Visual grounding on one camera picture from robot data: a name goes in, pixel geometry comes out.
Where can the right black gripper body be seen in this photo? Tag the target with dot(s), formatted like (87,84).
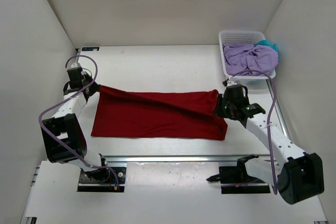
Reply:
(224,108)

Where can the teal t shirt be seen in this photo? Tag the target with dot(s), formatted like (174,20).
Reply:
(267,44)

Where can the dark blue label sticker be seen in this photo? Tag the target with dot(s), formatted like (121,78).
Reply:
(90,48)

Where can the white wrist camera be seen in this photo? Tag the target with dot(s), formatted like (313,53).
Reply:
(75,65)
(228,82)

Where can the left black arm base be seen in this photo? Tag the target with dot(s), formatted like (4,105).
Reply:
(103,180)

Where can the lilac t shirt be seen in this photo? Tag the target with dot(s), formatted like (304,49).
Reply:
(249,59)

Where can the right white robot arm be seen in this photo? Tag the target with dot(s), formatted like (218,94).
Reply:
(291,171)

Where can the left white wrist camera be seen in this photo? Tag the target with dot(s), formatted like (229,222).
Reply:
(75,65)

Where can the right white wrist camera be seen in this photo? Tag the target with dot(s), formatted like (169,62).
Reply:
(228,82)

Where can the red t shirt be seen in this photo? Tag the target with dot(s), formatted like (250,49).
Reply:
(154,114)

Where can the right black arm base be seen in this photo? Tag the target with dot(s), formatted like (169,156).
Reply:
(235,179)

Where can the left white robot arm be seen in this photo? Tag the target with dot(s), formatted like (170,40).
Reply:
(65,126)

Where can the white plastic basket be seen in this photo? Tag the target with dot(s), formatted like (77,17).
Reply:
(239,37)

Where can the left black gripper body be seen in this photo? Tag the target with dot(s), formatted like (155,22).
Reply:
(93,88)

